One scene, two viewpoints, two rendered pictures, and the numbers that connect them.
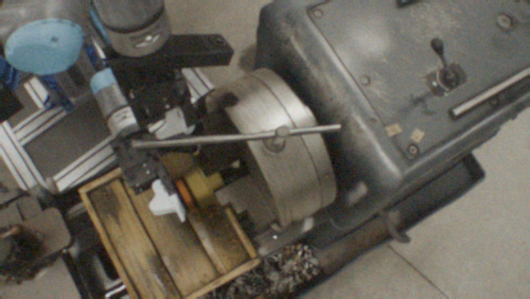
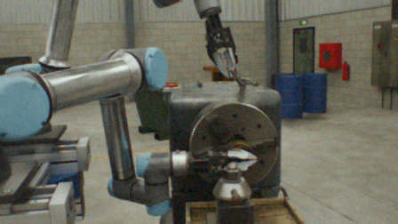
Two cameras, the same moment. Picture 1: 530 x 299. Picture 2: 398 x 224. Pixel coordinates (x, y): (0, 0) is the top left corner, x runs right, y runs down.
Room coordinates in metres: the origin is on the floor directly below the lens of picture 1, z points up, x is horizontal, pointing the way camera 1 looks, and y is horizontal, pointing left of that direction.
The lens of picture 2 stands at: (-0.36, 1.09, 1.41)
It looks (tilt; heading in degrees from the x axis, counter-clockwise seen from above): 9 degrees down; 307
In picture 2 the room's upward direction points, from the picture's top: 2 degrees counter-clockwise
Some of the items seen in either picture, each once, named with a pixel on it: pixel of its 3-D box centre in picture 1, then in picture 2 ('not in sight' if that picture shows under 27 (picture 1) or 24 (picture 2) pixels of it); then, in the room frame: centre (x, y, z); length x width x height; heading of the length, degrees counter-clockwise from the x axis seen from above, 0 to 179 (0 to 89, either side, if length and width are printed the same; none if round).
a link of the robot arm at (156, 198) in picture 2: not in sight; (153, 195); (0.41, 0.33, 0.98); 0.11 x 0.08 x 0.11; 7
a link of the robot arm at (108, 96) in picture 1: (114, 96); (155, 165); (0.39, 0.33, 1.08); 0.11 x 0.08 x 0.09; 39
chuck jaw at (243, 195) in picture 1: (253, 207); (261, 146); (0.21, -0.01, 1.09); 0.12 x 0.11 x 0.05; 40
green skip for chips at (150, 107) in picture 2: not in sight; (170, 109); (3.94, -3.68, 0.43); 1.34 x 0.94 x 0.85; 159
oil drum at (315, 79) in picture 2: not in sight; (314, 92); (2.54, -7.08, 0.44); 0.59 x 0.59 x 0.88
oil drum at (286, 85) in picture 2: not in sight; (289, 96); (2.77, -6.16, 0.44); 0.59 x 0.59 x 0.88
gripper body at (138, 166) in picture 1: (140, 160); (208, 163); (0.26, 0.24, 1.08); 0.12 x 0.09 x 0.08; 39
